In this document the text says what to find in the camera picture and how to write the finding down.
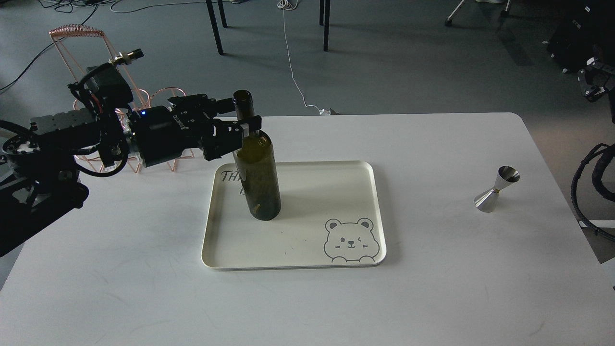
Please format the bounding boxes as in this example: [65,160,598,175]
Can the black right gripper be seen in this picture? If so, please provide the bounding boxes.
[578,57,615,102]

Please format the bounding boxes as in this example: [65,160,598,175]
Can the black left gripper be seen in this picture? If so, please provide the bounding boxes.
[129,94,262,167]

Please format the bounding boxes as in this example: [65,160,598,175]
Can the dark green wine bottle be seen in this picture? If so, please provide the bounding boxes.
[232,90,282,222]

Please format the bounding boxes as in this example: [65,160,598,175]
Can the steel double jigger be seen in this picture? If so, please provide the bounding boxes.
[474,166,520,213]

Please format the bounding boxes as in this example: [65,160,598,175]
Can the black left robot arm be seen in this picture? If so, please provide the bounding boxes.
[1,94,262,255]

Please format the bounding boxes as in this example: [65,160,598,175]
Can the black case on floor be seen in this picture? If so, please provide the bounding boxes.
[546,0,614,73]

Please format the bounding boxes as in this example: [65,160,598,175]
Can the black table leg left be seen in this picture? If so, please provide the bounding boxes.
[206,0,228,56]

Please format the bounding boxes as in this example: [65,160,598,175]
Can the black table leg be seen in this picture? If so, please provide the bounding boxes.
[206,0,228,56]
[319,0,331,52]

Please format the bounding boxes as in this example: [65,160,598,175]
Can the cream bear serving tray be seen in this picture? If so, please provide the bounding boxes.
[201,161,387,270]

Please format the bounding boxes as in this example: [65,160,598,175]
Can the black table leg right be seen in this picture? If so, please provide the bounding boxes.
[319,0,331,52]

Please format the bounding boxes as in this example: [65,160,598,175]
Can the white chair base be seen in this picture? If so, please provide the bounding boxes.
[444,0,513,27]

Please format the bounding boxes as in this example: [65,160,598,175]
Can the black sleeved right cable loop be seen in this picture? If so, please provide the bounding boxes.
[571,142,615,242]

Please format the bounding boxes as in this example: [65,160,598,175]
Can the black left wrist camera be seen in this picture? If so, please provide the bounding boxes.
[80,49,144,108]

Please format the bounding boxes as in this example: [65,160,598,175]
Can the white floor cable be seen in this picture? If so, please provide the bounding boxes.
[277,0,332,116]

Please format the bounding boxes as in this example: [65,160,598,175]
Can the rose gold wire bottle rack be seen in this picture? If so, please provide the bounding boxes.
[49,24,194,173]

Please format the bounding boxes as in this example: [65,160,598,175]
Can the black floor cables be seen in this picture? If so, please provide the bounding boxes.
[0,0,207,92]

